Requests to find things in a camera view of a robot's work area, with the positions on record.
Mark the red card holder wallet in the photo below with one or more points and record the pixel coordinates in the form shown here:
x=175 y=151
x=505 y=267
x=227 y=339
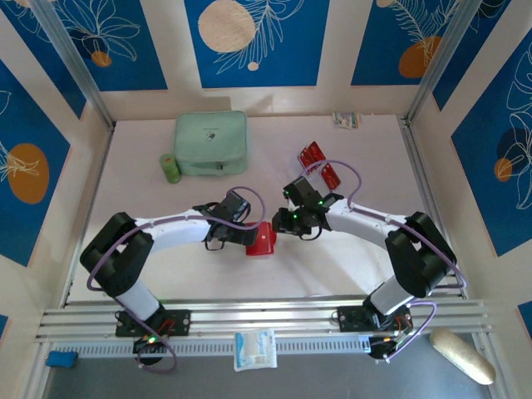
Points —
x=264 y=243

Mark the clear acrylic card tray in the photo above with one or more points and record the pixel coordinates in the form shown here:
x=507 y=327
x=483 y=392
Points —
x=316 y=174

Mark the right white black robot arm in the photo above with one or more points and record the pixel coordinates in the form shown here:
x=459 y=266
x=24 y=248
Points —
x=420 y=257

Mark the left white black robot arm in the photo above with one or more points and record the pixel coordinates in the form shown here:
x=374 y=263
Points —
x=116 y=257

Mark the red credit card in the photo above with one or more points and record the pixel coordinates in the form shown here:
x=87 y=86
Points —
x=306 y=158
x=331 y=178
x=316 y=150

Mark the green cylindrical roll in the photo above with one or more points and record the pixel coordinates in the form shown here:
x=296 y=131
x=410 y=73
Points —
x=170 y=168

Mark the mint green zip pouch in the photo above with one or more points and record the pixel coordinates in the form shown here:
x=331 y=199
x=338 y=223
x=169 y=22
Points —
x=210 y=137

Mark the printed paper leaflet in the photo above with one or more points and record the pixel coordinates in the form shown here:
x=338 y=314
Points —
x=346 y=119

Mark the white gauze packet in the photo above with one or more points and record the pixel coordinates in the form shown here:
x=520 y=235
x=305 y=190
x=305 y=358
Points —
x=254 y=349

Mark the black controller board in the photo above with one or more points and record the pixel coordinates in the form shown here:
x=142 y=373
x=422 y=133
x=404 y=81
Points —
x=384 y=349
x=149 y=346

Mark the beige cork roll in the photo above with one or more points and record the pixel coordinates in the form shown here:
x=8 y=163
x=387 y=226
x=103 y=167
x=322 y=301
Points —
x=461 y=355

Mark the blue sponge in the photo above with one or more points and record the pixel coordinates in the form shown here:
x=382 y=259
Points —
x=61 y=359

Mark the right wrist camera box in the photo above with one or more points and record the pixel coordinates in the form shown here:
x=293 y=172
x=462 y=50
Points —
x=303 y=191

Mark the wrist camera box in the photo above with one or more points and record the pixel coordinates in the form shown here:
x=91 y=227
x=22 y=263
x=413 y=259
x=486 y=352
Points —
x=303 y=191
x=237 y=205

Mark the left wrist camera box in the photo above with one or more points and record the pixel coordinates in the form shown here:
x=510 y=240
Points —
x=237 y=205

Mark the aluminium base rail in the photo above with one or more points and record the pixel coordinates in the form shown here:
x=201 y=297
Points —
x=257 y=313

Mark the aluminium side rail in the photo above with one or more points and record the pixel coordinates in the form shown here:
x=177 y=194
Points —
x=420 y=166
x=101 y=166

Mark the blue floral wall panel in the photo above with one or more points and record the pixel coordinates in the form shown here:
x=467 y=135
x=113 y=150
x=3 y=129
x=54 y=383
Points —
x=16 y=228
x=478 y=41
x=498 y=208
x=45 y=50
x=374 y=41
x=124 y=62
x=291 y=41

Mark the aluminium corner post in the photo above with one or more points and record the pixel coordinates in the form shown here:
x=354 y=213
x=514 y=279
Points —
x=444 y=54
x=75 y=58

